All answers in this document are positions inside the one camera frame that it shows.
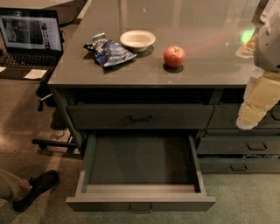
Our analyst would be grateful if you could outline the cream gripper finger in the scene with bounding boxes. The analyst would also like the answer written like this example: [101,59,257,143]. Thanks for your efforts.
[236,71,280,130]

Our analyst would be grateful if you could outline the red apple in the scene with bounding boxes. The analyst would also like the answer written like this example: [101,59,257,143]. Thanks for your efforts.
[164,46,185,68]

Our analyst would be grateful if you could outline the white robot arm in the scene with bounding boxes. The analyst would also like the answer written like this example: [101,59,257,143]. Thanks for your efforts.
[236,10,280,130]

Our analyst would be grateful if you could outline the top right drawer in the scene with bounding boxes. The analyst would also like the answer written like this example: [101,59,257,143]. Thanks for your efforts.
[207,104,280,129]

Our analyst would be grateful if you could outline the bottom right drawer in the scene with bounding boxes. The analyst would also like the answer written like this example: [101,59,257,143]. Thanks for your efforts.
[199,158,280,173]

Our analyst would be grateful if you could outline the open middle drawer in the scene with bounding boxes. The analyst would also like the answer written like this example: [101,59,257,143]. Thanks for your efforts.
[66,134,216,214]

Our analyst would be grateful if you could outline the closed top left drawer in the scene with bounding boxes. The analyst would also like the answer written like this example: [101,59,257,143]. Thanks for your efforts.
[67,104,214,130]

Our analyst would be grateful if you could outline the snack packet on counter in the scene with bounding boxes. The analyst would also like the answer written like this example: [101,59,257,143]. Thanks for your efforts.
[235,35,257,59]

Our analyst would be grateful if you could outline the white container at corner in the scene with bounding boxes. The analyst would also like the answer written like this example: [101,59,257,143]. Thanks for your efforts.
[260,0,280,24]

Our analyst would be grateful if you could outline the white paper bowl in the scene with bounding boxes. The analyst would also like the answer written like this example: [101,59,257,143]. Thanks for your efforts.
[120,30,156,53]

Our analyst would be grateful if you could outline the blue chip bag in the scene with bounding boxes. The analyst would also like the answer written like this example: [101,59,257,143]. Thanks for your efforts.
[83,32,137,68]

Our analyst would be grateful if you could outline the black office chair base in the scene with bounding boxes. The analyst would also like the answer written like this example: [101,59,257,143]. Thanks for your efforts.
[31,94,76,151]

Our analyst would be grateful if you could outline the white paper note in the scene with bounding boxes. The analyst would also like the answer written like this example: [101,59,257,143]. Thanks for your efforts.
[24,69,46,80]

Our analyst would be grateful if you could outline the black shoe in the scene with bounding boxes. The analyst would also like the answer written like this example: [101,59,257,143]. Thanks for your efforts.
[12,170,60,212]

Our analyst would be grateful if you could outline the open black laptop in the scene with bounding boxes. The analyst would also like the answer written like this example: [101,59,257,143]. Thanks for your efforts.
[0,8,63,81]

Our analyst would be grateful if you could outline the beige trouser leg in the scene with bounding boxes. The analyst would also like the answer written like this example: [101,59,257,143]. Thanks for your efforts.
[0,169,31,202]

